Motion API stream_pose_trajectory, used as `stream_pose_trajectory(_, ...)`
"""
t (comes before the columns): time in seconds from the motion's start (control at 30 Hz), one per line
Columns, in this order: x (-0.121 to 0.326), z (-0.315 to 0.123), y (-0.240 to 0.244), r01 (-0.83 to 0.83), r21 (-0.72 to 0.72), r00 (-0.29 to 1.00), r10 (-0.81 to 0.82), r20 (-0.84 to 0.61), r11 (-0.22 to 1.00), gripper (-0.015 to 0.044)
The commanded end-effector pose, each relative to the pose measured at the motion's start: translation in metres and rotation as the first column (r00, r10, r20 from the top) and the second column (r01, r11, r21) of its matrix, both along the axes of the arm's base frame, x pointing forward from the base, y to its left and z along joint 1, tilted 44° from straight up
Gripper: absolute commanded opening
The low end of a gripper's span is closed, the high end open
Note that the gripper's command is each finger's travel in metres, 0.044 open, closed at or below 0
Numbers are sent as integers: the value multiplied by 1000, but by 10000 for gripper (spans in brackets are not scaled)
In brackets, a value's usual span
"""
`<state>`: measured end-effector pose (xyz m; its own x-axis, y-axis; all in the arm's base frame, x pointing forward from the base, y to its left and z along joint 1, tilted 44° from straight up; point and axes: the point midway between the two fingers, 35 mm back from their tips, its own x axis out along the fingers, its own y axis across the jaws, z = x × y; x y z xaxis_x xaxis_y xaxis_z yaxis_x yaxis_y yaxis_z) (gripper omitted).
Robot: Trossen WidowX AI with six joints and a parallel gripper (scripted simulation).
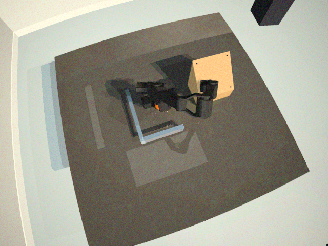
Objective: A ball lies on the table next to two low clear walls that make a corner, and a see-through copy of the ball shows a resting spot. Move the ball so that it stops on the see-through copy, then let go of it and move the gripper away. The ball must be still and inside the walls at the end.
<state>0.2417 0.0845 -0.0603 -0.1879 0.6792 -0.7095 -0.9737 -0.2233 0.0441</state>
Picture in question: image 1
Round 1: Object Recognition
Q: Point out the clear l-shaped low wall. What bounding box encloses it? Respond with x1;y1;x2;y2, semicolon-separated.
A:
125;89;184;142

